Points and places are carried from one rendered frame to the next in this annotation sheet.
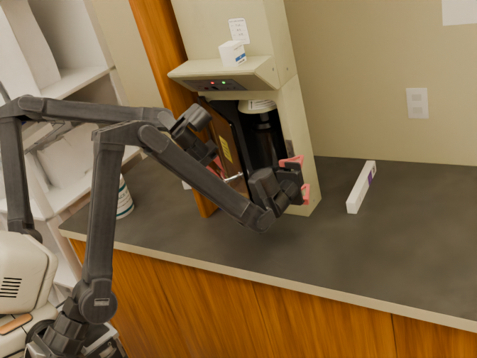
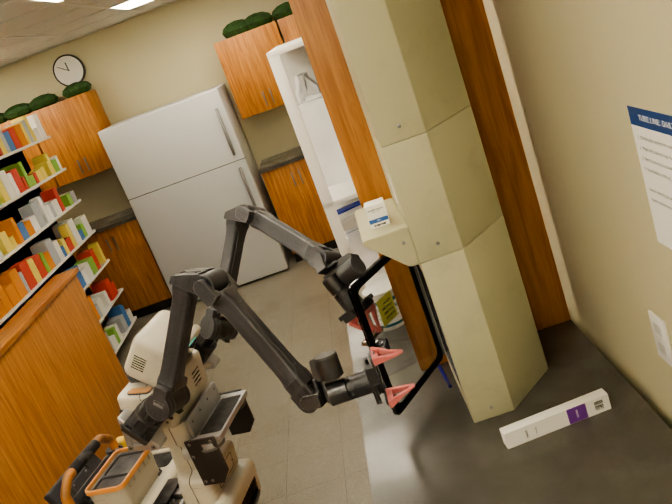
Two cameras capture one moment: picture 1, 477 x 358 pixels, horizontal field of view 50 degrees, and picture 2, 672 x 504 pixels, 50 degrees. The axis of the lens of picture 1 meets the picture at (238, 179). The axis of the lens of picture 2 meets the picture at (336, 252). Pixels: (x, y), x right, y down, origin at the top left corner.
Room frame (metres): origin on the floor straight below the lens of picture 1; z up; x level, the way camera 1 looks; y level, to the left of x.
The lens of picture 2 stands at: (0.30, -1.43, 2.02)
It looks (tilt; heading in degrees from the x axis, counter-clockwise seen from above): 17 degrees down; 54
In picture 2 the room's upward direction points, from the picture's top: 21 degrees counter-clockwise
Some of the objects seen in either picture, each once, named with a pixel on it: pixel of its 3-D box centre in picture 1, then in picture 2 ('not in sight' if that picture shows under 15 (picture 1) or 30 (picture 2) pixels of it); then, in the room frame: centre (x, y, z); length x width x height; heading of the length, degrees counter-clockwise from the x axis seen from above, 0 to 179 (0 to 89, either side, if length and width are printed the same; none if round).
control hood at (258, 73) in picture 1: (222, 80); (384, 235); (1.48, -0.03, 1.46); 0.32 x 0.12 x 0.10; 50
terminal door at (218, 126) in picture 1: (229, 164); (399, 325); (1.47, 0.02, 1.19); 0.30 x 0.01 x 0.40; 14
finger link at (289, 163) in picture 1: (295, 167); (385, 361); (1.25, -0.16, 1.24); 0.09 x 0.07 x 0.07; 140
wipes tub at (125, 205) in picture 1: (112, 196); not in sight; (1.83, 0.50, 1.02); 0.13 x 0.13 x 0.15
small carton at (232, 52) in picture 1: (232, 53); (377, 213); (1.44, -0.08, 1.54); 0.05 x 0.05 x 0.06; 46
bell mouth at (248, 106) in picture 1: (262, 94); not in sight; (1.59, -0.15, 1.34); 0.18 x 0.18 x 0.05
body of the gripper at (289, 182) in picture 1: (286, 192); (362, 383); (1.19, -0.12, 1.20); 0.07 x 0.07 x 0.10; 50
